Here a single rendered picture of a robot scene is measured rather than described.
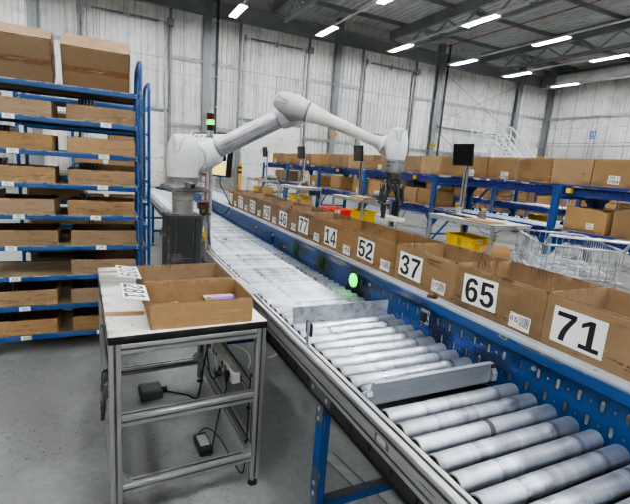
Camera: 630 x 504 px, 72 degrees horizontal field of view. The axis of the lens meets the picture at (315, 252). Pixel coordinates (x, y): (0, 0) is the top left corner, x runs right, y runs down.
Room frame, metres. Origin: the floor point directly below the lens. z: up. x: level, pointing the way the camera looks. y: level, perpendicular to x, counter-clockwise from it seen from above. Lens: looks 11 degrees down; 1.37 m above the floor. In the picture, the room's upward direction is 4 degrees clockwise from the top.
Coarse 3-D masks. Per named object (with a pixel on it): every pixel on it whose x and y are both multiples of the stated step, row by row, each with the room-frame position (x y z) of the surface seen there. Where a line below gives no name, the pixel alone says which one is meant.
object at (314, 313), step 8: (328, 304) 1.74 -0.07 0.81; (336, 304) 1.76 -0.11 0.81; (344, 304) 1.78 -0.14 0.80; (352, 304) 1.79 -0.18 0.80; (360, 304) 1.81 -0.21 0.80; (368, 304) 1.83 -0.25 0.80; (376, 304) 1.85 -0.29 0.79; (384, 304) 1.87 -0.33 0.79; (296, 312) 1.68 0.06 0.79; (304, 312) 1.69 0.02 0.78; (312, 312) 1.71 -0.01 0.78; (320, 312) 1.73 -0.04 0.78; (328, 312) 1.74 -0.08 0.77; (336, 312) 1.76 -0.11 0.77; (344, 312) 1.78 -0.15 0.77; (352, 312) 1.79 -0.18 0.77; (360, 312) 1.81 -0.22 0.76; (368, 312) 1.83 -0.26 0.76; (376, 312) 1.85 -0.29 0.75; (384, 312) 1.87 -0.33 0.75; (296, 320) 1.68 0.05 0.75; (304, 320) 1.69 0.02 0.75; (312, 320) 1.71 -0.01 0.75; (320, 320) 1.73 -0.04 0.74
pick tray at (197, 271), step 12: (168, 264) 2.06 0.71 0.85; (180, 264) 2.08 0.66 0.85; (192, 264) 2.11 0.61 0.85; (204, 264) 2.14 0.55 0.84; (216, 264) 2.14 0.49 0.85; (144, 276) 2.00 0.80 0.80; (156, 276) 2.03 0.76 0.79; (168, 276) 2.05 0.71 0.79; (180, 276) 2.08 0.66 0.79; (192, 276) 2.11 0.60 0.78; (204, 276) 2.14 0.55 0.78; (216, 276) 2.13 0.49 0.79; (228, 276) 1.96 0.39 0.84
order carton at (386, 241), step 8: (360, 232) 2.28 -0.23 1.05; (368, 232) 2.38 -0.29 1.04; (376, 232) 2.40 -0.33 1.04; (384, 232) 2.43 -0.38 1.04; (392, 232) 2.45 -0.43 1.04; (400, 232) 2.44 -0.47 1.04; (376, 240) 2.14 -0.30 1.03; (384, 240) 2.08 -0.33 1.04; (392, 240) 2.45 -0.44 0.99; (400, 240) 2.44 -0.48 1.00; (408, 240) 2.37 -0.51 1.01; (416, 240) 2.31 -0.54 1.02; (424, 240) 2.26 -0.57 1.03; (432, 240) 2.20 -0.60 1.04; (376, 248) 2.14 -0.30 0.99; (384, 248) 2.08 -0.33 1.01; (392, 248) 2.02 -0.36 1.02; (352, 256) 2.34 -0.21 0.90; (376, 256) 2.13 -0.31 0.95; (384, 256) 2.07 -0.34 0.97; (392, 256) 2.01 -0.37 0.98; (368, 264) 2.19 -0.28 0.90; (376, 264) 2.12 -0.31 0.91; (392, 264) 2.01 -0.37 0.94; (384, 272) 2.06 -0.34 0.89; (392, 272) 2.00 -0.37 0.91
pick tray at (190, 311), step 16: (160, 288) 1.75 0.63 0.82; (176, 288) 1.77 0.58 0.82; (192, 288) 1.80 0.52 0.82; (208, 288) 1.83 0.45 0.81; (224, 288) 1.87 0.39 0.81; (240, 288) 1.79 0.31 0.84; (144, 304) 1.70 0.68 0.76; (160, 304) 1.48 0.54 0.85; (176, 304) 1.51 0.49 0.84; (192, 304) 1.53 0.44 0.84; (208, 304) 1.56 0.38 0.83; (224, 304) 1.59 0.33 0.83; (240, 304) 1.61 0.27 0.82; (160, 320) 1.48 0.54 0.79; (176, 320) 1.51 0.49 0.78; (192, 320) 1.53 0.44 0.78; (208, 320) 1.56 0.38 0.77; (224, 320) 1.59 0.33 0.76; (240, 320) 1.62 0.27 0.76
